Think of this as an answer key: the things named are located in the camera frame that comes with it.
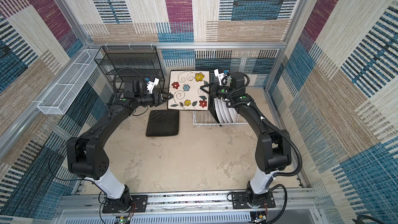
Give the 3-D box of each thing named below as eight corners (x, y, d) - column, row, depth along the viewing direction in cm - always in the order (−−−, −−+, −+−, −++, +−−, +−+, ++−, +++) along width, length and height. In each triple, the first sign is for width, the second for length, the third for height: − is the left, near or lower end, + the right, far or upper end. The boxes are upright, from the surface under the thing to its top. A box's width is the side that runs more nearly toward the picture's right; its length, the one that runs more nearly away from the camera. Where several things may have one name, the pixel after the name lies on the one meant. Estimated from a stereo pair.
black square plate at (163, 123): (145, 136, 98) (144, 134, 96) (151, 112, 110) (150, 110, 108) (177, 135, 98) (177, 133, 96) (180, 112, 110) (179, 110, 108)
